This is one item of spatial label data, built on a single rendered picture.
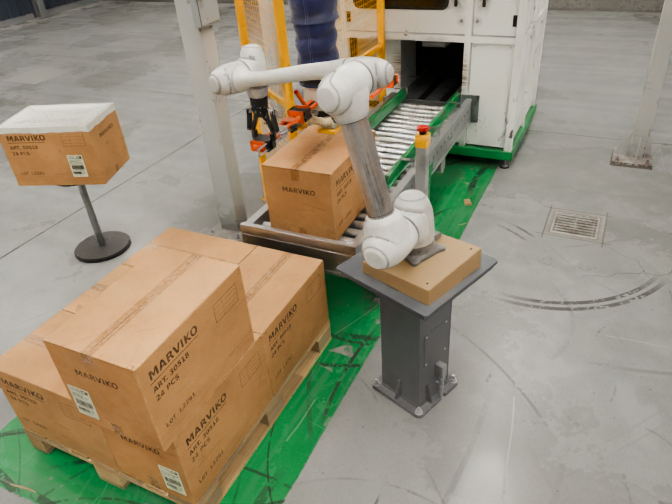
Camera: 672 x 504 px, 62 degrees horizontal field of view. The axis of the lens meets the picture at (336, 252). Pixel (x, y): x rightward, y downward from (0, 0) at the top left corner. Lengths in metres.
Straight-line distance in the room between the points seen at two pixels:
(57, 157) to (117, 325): 2.08
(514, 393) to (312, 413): 0.99
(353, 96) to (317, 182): 1.00
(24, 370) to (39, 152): 1.72
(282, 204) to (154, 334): 1.29
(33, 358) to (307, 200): 1.45
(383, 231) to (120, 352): 0.99
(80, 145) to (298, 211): 1.53
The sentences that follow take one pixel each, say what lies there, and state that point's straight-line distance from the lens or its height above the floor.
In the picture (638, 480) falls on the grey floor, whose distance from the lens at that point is 2.81.
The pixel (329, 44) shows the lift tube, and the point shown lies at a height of 1.49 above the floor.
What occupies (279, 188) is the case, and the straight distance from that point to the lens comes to 2.98.
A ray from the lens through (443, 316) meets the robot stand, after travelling 2.60.
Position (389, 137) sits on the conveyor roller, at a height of 0.55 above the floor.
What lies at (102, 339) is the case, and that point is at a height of 0.94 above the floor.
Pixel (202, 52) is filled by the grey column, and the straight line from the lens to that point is 3.77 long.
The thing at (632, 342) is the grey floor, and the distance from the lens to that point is 3.42.
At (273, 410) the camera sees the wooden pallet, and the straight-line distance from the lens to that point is 2.79.
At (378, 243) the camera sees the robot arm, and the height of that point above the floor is 1.03.
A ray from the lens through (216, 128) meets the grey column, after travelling 3.91.
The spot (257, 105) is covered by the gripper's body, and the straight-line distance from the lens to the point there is 2.47.
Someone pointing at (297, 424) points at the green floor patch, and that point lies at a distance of 2.82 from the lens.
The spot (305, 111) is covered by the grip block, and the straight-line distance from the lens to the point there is 2.80.
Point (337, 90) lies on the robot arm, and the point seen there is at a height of 1.59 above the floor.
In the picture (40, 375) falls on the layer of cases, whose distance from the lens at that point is 2.66.
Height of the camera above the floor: 2.17
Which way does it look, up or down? 34 degrees down
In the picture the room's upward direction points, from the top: 5 degrees counter-clockwise
